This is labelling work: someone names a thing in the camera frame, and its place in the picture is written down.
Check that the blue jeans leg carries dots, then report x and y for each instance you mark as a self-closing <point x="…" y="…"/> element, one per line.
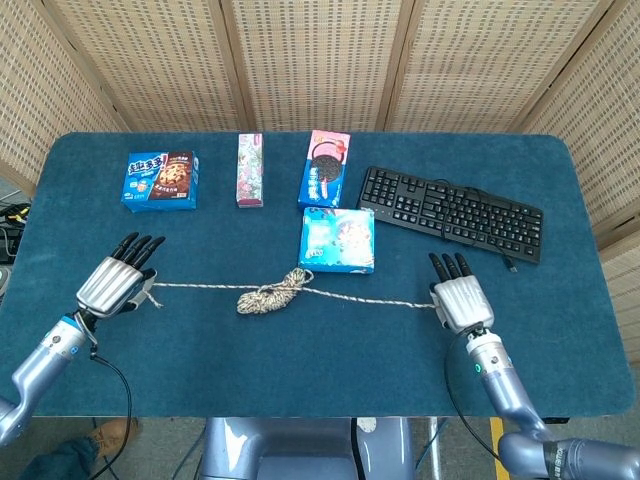
<point x="65" y="462"/>

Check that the woven bamboo folding screen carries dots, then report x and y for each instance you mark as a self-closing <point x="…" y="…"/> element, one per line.
<point x="320" y="60"/>

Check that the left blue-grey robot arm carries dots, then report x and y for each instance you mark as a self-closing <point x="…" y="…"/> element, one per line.
<point x="42" y="360"/>

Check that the brown leather shoe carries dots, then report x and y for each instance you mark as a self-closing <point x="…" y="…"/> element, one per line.
<point x="115" y="435"/>

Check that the light blue cookie box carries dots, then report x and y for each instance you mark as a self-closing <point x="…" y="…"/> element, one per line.
<point x="337" y="240"/>

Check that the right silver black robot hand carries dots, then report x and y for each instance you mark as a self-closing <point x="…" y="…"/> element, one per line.
<point x="462" y="302"/>

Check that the pink blue Oreo box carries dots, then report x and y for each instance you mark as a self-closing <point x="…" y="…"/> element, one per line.
<point x="324" y="170"/>

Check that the black computer keyboard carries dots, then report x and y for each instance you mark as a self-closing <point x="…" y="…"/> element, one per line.
<point x="450" y="212"/>

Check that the pink floral narrow box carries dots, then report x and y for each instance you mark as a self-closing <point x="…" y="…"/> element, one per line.
<point x="250" y="170"/>

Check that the black table edge bracket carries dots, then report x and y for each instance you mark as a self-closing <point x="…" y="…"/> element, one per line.
<point x="557" y="419"/>

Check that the metal table leg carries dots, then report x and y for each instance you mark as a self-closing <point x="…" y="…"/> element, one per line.
<point x="435" y="450"/>

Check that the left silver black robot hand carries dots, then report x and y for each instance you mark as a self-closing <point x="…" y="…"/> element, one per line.
<point x="107" y="287"/>

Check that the blue table cloth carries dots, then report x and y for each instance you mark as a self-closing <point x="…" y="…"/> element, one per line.
<point x="250" y="360"/>

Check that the blue-grey robot torso base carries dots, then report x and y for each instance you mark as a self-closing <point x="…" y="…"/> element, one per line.
<point x="300" y="450"/>

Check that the blue brown cookie box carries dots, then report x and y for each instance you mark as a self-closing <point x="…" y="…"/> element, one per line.
<point x="160" y="182"/>

